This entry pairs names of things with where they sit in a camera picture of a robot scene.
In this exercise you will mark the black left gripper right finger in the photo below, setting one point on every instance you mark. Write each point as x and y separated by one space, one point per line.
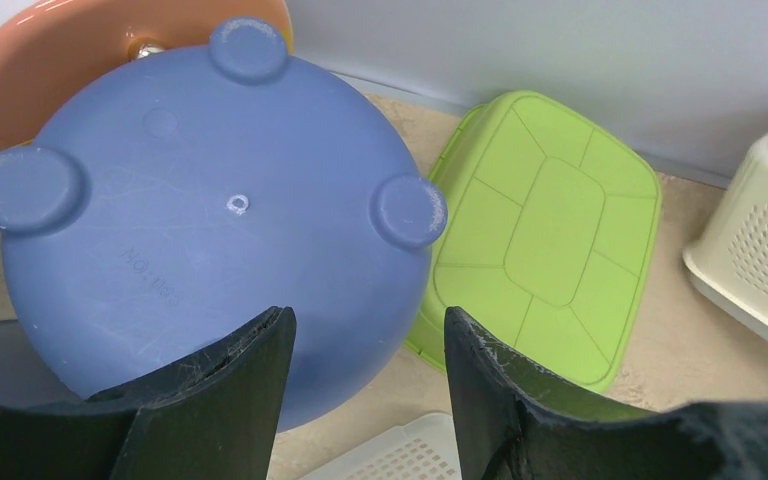
516 419

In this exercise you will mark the cream perforated basket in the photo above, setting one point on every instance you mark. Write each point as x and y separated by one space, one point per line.
728 264

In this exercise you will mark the round drawer box orange yellow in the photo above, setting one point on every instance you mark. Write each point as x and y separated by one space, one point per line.
50 50

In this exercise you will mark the white perforated basket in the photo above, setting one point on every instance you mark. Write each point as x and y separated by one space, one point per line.
425 448

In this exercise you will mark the green and white tray basket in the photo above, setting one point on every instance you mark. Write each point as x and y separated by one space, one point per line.
552 225

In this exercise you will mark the blue plastic bucket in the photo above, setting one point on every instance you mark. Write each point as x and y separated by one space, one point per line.
180 195

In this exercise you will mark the grey plastic bucket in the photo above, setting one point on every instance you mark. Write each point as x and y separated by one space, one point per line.
25 380

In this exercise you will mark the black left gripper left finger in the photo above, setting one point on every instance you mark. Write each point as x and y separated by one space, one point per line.
212 414

